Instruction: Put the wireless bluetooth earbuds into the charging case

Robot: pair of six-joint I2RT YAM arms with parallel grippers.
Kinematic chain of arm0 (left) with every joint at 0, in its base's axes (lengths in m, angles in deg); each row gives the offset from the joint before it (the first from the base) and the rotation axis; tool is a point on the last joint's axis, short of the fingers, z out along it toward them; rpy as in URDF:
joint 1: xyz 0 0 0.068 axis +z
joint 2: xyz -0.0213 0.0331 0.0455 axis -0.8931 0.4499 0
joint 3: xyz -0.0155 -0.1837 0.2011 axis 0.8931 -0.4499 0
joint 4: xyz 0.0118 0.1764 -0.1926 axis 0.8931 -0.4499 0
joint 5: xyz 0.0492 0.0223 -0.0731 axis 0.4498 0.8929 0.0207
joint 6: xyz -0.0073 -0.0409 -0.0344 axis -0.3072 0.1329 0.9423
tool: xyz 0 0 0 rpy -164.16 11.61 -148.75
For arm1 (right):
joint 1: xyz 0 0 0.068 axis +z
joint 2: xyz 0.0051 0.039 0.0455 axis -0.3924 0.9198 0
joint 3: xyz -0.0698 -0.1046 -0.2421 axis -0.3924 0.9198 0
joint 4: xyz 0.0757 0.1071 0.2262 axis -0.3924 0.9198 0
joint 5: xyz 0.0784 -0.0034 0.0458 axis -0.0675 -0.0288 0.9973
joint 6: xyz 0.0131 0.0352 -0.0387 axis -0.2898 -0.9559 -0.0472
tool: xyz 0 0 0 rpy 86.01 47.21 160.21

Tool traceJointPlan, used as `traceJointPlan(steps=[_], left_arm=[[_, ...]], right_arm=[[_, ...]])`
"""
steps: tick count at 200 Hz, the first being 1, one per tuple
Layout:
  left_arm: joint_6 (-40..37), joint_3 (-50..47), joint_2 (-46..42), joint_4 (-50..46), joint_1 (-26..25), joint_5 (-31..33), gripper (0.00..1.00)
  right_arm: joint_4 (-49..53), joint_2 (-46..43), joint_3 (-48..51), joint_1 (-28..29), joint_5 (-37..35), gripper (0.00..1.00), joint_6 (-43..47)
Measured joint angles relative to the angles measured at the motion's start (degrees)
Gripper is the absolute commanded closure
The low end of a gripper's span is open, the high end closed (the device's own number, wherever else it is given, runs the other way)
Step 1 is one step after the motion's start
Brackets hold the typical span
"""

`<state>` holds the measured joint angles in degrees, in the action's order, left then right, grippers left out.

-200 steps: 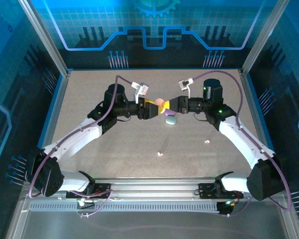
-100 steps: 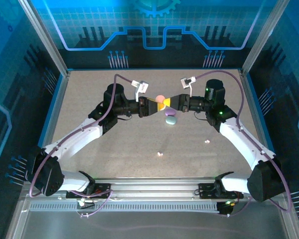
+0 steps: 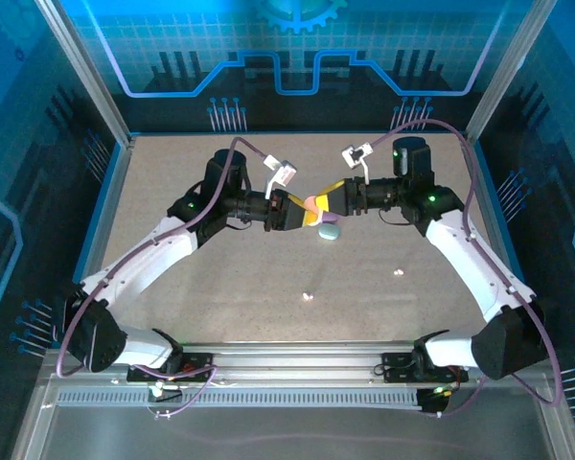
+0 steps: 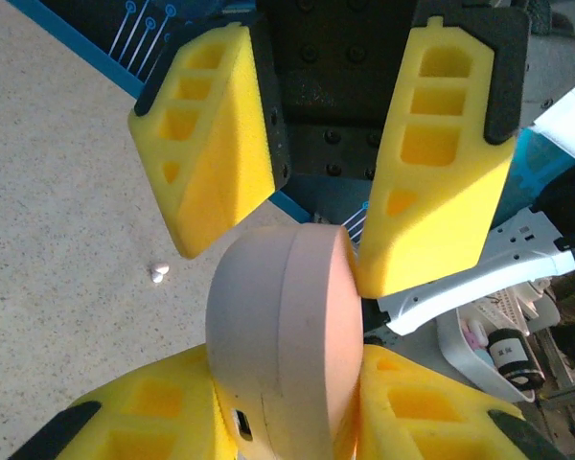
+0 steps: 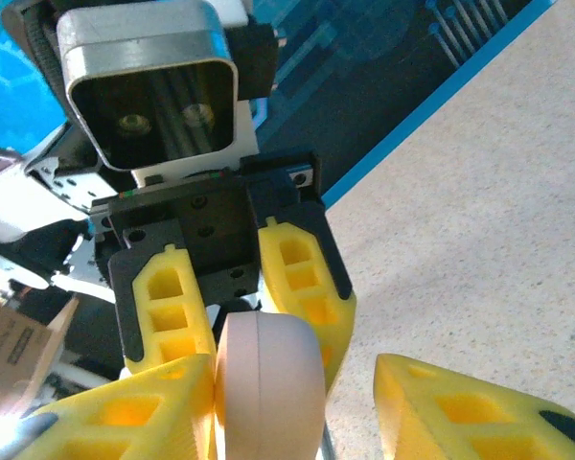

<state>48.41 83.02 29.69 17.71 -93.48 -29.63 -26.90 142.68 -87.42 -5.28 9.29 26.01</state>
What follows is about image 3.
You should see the white connector block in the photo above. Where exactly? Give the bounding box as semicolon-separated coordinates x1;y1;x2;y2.
147;380;184;404

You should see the black controller box with LEDs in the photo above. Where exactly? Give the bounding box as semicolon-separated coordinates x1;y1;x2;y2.
415;384;451;418

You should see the grey sheet metal cover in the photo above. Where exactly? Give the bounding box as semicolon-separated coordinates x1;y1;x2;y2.
11;373;575;460

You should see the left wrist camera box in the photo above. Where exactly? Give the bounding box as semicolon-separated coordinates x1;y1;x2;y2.
262;155;299;200

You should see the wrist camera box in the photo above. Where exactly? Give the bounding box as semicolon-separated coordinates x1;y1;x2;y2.
339;142;376;187
262;155;299;200

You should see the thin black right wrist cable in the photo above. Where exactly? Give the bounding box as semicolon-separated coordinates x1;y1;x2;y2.
377;209;416;227

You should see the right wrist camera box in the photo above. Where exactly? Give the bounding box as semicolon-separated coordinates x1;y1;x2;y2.
339;142;376;187

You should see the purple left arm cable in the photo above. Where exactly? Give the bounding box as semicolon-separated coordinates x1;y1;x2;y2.
55;137;269;421

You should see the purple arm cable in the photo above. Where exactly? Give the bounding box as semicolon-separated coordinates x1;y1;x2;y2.
363;118;566;419
55;137;269;421

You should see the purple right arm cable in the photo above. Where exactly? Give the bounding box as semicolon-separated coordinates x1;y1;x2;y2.
363;118;566;419

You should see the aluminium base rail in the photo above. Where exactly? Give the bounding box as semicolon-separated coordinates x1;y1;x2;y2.
42;340;557;392

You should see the aluminium frame post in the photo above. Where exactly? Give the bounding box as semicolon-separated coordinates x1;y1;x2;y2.
34;0;134;148
463;0;561;148

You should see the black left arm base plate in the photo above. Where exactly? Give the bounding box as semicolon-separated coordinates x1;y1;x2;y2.
126;352;220;384

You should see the slotted grey cable duct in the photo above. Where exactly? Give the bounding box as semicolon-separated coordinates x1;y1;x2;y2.
56;390;426;409

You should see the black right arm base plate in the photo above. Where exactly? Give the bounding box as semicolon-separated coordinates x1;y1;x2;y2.
380;352;471;384

